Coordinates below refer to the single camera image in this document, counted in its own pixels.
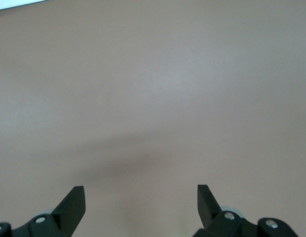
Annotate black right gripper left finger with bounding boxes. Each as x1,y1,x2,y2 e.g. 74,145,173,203
0,185,87,237

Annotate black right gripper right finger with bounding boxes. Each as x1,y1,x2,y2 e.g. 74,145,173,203
192,184,300,237

